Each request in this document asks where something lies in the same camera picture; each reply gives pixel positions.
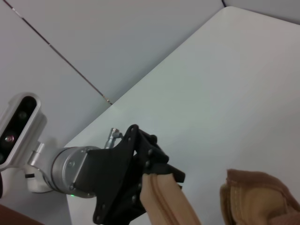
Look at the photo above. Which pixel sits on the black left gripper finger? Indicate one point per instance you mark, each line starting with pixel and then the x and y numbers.
pixel 154 159
pixel 136 199

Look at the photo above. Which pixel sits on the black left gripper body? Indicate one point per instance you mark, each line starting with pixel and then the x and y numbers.
pixel 110 178

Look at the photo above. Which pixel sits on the khaki canvas food bag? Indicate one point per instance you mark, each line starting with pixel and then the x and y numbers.
pixel 164 201

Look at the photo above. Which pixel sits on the brown wooden cabinet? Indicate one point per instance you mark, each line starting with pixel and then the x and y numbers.
pixel 11 218

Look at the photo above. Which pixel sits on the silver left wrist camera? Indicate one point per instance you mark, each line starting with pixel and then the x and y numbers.
pixel 18 126

